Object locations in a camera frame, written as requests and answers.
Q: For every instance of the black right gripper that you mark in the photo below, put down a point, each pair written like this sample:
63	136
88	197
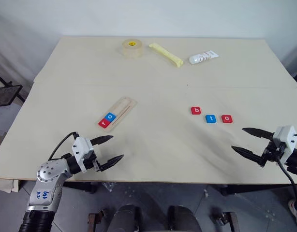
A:
271	152

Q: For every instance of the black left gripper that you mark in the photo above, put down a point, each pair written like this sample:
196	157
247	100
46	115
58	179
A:
97	165

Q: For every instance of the red letter o tile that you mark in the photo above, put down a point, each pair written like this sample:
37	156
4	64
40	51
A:
227	119

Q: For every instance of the wooden letter tray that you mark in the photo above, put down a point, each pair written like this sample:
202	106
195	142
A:
123	107

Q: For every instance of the blue letter t tile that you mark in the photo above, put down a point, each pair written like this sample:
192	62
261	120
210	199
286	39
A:
211	119

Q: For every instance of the red letter b tile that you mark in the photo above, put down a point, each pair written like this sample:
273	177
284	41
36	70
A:
196	111

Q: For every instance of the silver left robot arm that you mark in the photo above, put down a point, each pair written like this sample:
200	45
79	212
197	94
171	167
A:
49	174

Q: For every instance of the clear plastic bag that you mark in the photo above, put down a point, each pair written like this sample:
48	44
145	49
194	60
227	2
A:
108	186

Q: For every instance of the dark rounded shape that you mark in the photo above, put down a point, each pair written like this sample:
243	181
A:
183	220
125	220

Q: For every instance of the white cream tube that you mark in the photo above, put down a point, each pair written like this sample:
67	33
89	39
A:
203	57

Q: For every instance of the beige tape roll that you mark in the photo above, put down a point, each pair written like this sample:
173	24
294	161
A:
132	49

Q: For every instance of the yellow long packet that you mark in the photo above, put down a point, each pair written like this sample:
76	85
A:
166	55

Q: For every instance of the black flat panel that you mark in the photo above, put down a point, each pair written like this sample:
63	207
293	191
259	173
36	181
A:
5	95

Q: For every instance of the black stand rod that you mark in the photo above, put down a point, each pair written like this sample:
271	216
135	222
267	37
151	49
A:
1	79

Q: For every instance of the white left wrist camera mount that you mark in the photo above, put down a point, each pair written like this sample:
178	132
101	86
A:
82	149

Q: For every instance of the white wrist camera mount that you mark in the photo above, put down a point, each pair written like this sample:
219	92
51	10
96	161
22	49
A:
285	137
82	149

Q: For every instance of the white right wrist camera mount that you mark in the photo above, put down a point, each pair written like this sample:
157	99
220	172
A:
285	137

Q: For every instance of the rusty metal bracket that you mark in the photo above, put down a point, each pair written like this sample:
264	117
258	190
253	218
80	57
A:
96	222
229	221

